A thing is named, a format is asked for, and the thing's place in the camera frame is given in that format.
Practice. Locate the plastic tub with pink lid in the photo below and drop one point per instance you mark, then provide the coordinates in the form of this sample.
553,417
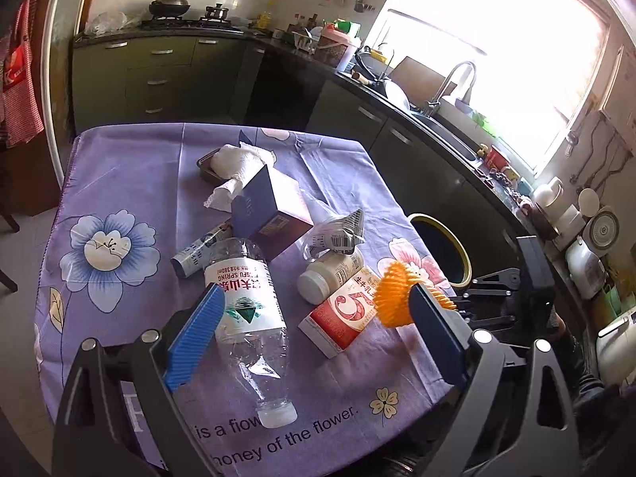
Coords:
338,47

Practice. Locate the crumpled silver wrapper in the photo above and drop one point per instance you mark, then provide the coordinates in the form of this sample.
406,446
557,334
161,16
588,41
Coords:
338,233

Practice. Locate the kitchen window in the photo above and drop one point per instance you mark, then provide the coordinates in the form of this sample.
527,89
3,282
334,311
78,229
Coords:
487,59

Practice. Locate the clear plastic water bottle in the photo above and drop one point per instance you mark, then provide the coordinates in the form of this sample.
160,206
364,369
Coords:
248,303

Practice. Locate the white rice cooker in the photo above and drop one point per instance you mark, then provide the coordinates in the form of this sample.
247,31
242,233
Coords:
585,261

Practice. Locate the white round lid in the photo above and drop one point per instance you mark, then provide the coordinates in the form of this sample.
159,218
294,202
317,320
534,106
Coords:
589,202

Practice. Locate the steel kitchen sink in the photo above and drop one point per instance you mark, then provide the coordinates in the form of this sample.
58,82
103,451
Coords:
447,134

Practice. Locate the steel cooking pot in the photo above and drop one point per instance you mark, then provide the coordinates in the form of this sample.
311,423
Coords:
217,12

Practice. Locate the red and white carton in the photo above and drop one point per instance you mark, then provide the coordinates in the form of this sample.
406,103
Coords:
338,320

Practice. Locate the black frying pan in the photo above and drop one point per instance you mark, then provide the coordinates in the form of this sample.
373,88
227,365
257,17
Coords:
370,67

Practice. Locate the person's right forearm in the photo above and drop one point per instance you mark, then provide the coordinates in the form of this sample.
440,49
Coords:
594,372

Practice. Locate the white square container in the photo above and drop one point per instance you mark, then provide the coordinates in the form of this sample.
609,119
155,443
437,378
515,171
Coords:
569,226

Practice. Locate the white pill bottle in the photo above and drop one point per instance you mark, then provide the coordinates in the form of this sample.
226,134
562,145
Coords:
323,278

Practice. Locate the steel kitchen faucet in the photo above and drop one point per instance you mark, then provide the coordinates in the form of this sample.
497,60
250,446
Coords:
447,79

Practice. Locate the round white fan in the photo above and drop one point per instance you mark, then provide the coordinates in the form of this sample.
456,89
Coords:
602,228

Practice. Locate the red tin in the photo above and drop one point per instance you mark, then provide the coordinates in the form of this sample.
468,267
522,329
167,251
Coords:
495,157

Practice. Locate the white bowl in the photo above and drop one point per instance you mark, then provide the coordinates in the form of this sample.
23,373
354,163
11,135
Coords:
397,95

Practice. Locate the white tissue paper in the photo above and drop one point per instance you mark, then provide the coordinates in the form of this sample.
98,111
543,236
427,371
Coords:
233,164

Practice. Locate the wooden rolling pin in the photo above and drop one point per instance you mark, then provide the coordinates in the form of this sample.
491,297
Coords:
365,78

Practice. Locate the blue and maroon box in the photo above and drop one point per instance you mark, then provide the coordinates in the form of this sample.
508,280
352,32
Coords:
258,203

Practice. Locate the clear plastic bag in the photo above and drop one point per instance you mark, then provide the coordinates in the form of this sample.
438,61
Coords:
109,22

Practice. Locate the gas stove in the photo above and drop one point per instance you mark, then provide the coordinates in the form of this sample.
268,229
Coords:
184,23

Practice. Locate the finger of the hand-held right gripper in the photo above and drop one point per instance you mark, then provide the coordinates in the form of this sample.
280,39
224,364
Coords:
484,315
497,278

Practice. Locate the dark small tray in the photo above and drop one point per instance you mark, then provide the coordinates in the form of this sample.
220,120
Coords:
203,169

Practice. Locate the wooden cutting board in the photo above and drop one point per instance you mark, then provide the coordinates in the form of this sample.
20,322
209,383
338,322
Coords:
417,74

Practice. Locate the red checkered apron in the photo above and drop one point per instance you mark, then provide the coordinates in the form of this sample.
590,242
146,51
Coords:
20,89

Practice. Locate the yellow rimmed trash bin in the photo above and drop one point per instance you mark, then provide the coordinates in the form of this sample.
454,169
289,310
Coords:
442,248

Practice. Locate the blue and white tube packet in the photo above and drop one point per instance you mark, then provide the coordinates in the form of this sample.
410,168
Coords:
194,256

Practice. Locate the orange spiky ball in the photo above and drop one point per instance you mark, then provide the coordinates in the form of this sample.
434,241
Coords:
392,298

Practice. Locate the white kettle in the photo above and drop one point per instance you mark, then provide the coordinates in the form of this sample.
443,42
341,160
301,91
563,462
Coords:
546,193

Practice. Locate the black wok with lid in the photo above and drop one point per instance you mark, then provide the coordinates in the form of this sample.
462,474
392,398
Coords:
169,7

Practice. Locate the purple floral tablecloth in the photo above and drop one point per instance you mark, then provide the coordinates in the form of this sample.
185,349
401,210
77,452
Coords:
124,169

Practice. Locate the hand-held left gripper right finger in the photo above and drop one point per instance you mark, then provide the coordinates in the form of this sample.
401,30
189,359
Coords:
437,338

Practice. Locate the green kitchen cabinets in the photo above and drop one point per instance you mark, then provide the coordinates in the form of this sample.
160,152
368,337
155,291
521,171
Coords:
164,74

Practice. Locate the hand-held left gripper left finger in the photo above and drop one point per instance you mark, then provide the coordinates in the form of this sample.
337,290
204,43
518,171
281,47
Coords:
194,338

